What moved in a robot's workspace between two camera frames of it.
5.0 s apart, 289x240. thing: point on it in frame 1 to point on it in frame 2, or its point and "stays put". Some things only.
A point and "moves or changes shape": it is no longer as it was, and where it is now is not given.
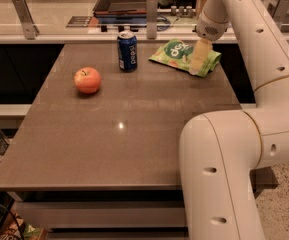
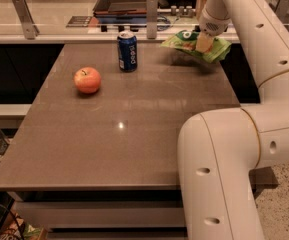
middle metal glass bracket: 151,15 stays put
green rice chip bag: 179,54 moves or changes shape
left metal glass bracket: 25,17 stays put
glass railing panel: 116,11 stays put
